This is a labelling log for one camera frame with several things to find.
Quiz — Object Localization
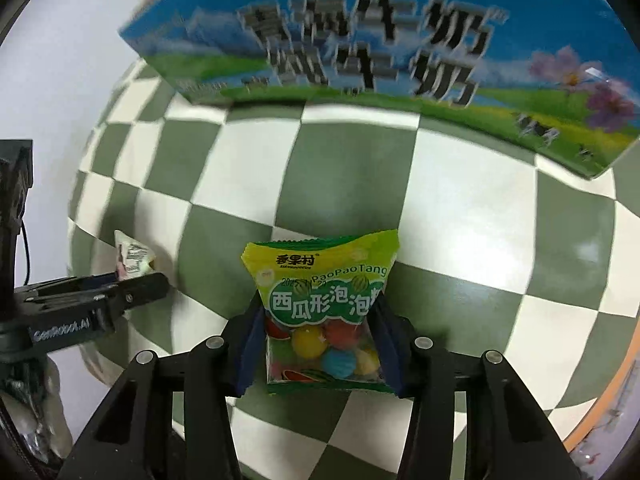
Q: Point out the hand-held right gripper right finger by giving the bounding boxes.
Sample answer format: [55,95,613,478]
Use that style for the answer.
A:
[369,293,584,480]

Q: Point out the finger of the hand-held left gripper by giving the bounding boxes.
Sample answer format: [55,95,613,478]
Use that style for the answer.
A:
[14,272,122,297]
[30,273,172,322]

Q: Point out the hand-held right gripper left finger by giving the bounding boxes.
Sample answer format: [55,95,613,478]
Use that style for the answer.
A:
[57,294,267,480]

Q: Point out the small white candy packet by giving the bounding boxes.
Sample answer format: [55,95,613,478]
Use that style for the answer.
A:
[114,230,159,281]

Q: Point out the green bubble gum packet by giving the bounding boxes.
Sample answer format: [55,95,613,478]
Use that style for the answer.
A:
[241,229,401,395]

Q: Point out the clear plastic bag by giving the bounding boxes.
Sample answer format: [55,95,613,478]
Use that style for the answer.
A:
[0,355,74,466]

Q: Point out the green and white checkered mat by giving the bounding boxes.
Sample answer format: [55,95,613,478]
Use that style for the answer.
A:
[67,57,626,480]

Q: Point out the blue milk carton box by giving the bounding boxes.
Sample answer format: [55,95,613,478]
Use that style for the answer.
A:
[117,0,640,181]

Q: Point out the thin black cable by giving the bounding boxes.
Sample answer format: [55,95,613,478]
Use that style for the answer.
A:
[19,217,32,287]

